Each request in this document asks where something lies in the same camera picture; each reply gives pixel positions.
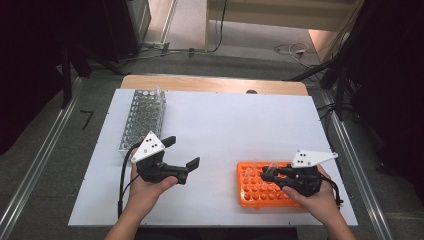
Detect orange test tube rack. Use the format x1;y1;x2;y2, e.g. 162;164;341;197
236;160;311;210

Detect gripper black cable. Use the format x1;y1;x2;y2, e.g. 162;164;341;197
117;142;143;219
321;178;344;210

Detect person's dark clothing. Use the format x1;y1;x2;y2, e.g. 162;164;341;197
134;227;298;240

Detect person's right hand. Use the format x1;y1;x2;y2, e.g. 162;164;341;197
282;165;340;223

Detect black hanging cable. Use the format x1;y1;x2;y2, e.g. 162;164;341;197
207;0;229;54

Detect black curtain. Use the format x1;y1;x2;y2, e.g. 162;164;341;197
346;0;424;204
0;0;111;158

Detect light wooden shelf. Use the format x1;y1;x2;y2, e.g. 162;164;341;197
204;0;364;53

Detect wooden table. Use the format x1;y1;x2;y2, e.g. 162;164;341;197
120;74;309;97

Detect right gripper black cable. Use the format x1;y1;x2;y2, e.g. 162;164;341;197
321;178;344;210

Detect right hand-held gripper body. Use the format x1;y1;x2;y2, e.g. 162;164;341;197
281;149;338;198

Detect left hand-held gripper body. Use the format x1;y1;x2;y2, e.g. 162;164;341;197
131;130;189;185

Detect black metal stand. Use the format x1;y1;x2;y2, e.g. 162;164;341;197
288;0;371;121

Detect white floor cable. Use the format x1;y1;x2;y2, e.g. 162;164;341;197
273;42;313;64

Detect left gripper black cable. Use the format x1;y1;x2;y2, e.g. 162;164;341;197
117;142;143;219

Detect black cabinet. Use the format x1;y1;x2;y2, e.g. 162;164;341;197
99;0;152;63

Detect grey floor cable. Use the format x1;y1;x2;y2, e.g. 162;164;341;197
128;47;206;63

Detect person's left hand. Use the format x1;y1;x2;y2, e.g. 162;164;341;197
126;162;179;216

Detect black tripod stand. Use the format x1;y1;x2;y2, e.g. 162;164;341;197
59;41;129;109

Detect metal test tube rack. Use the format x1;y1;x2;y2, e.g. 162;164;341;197
118;89;167;155

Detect metal floor rail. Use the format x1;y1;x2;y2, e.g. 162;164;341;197
0;77;84;234
321;89;395;240

